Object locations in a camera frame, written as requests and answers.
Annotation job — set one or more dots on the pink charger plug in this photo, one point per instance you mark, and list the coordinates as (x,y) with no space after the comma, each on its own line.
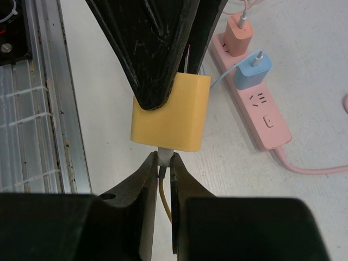
(237,39)

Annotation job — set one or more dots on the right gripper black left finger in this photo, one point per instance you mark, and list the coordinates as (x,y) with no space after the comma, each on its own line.
(116,225)

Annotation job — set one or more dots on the blue charger plug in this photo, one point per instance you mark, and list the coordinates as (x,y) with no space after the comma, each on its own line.
(251,71)

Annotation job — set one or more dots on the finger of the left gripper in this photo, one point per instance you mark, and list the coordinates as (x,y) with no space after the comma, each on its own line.
(155,40)

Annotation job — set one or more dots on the pink power strip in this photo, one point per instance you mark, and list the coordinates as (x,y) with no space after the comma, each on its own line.
(261,114)

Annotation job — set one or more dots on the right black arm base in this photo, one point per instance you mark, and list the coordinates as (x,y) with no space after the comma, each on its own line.
(15,36)

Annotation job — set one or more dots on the aluminium rail frame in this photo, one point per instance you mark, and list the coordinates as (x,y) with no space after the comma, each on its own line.
(41,142)

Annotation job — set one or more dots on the yellow charger plug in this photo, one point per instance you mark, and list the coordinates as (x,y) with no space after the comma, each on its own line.
(179,123)

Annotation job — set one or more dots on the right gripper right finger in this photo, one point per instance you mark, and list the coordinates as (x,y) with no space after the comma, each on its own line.
(208,227)

